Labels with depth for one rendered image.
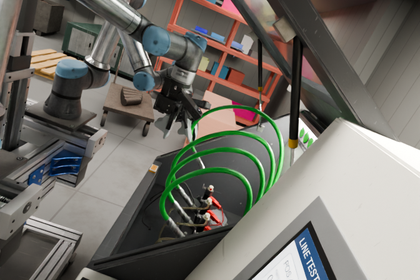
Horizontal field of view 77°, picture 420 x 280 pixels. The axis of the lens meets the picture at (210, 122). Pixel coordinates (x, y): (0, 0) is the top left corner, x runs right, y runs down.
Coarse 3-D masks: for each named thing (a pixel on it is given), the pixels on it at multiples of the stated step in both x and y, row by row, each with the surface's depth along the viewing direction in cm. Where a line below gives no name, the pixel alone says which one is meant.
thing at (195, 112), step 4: (180, 92) 85; (184, 92) 87; (180, 96) 86; (184, 96) 85; (188, 96) 88; (180, 100) 86; (184, 100) 86; (188, 100) 86; (192, 100) 90; (184, 104) 86; (188, 104) 86; (192, 104) 87; (188, 108) 87; (192, 108) 87; (196, 108) 88; (192, 112) 87; (196, 112) 87; (200, 112) 88; (192, 116) 88; (196, 116) 88; (200, 116) 88; (196, 120) 88
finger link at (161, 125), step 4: (164, 116) 88; (168, 116) 88; (164, 120) 88; (156, 124) 89; (160, 124) 89; (164, 124) 89; (160, 128) 89; (164, 128) 89; (164, 132) 89; (168, 132) 89; (164, 136) 90
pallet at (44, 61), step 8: (32, 56) 445; (40, 56) 453; (48, 56) 470; (56, 56) 488; (64, 56) 514; (32, 64) 405; (40, 64) 418; (48, 64) 432; (56, 64) 452; (40, 72) 410; (48, 72) 400
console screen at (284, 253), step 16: (320, 208) 37; (304, 224) 37; (320, 224) 35; (336, 224) 33; (272, 240) 42; (288, 240) 38; (304, 240) 35; (320, 240) 33; (336, 240) 31; (256, 256) 43; (272, 256) 39; (288, 256) 36; (304, 256) 34; (320, 256) 31; (336, 256) 30; (352, 256) 28; (240, 272) 44; (256, 272) 40; (272, 272) 37; (288, 272) 34; (304, 272) 32; (320, 272) 30; (336, 272) 28; (352, 272) 27
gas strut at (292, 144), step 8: (296, 40) 47; (296, 48) 47; (296, 56) 48; (296, 64) 48; (296, 72) 49; (296, 80) 49; (296, 88) 50; (296, 96) 50; (296, 104) 51; (296, 112) 51; (296, 120) 52; (296, 128) 52; (296, 136) 53; (288, 144) 54; (296, 144) 53
